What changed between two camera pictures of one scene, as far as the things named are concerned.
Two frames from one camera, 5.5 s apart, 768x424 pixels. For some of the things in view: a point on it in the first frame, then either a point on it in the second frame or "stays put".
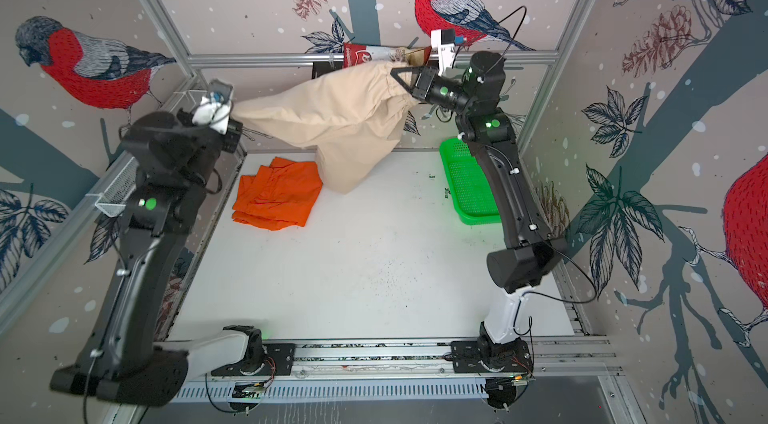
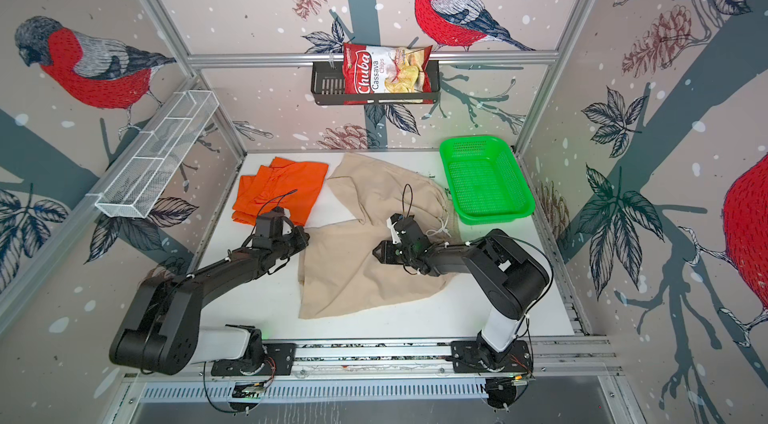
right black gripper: x=427 y=90 → x=386 y=253
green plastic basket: x=472 y=195 stays put
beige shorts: x=348 y=117 → x=338 y=272
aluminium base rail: x=413 y=358 stays put
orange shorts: x=280 y=195 stays put
